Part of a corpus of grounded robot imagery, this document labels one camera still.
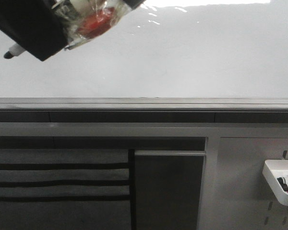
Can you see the white plastic marker tray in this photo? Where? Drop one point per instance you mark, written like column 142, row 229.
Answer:
column 271, row 171

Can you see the black whiteboard marker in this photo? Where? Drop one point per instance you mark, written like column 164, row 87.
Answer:
column 84, row 20

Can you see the white metal pegboard stand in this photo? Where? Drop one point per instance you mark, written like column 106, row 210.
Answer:
column 187, row 176

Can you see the white whiteboard with frame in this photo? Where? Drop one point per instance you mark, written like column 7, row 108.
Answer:
column 167, row 54

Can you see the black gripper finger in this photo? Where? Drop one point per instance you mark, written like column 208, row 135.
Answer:
column 33, row 25

